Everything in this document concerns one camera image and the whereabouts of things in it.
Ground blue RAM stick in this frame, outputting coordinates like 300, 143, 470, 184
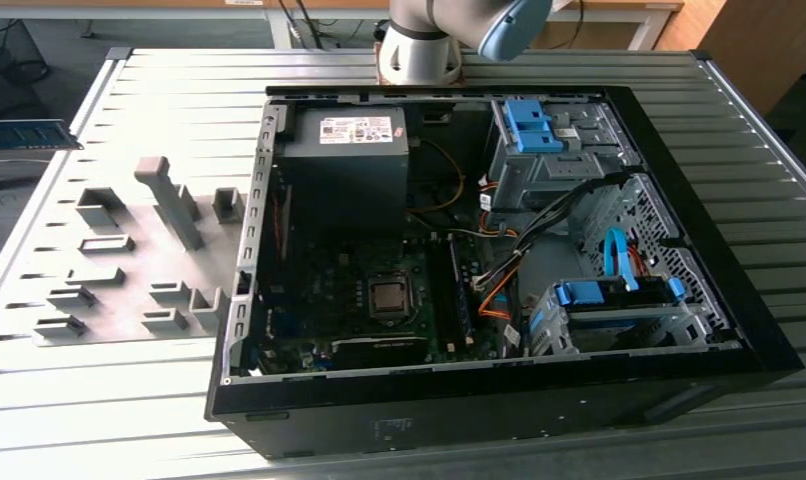
0, 118, 85, 152

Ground black RAM slot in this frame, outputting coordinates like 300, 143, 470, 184
426, 232, 459, 354

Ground CPU with silver top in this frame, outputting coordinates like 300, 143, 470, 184
372, 283, 410, 312

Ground grey power supply unit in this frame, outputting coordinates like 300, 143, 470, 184
279, 104, 411, 236

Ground dark green motherboard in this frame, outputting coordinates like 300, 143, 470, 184
259, 232, 511, 374

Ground CPU socket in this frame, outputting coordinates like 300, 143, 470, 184
364, 269, 422, 326

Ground black graphics card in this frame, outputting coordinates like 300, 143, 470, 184
328, 335, 431, 369

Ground grey metal drive cage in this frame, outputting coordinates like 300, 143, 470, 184
486, 99, 645, 211

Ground hard disk in blue carrier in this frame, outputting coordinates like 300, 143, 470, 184
553, 277, 685, 309

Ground black open PC case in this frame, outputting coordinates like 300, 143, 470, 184
203, 83, 805, 460

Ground grey metal disk bay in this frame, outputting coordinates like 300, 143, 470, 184
529, 279, 731, 354

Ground grey parts rack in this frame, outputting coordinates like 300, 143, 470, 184
29, 155, 251, 349

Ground brown wooden cabinet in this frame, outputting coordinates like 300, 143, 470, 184
655, 0, 806, 117

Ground yellow black power wires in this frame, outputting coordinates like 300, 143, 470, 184
408, 209, 519, 242

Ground orange data wire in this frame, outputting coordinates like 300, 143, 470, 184
475, 272, 522, 320

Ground black wire bundle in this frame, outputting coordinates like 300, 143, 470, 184
508, 172, 629, 256

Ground blue plastic drive bracket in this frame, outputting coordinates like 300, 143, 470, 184
514, 129, 569, 154
500, 99, 553, 132

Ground blue data wire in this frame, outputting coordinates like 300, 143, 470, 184
603, 227, 642, 291

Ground white frame wooden desk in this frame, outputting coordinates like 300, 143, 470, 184
546, 0, 686, 51
0, 0, 391, 50

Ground black wire waste basket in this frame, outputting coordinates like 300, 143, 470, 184
0, 19, 51, 121

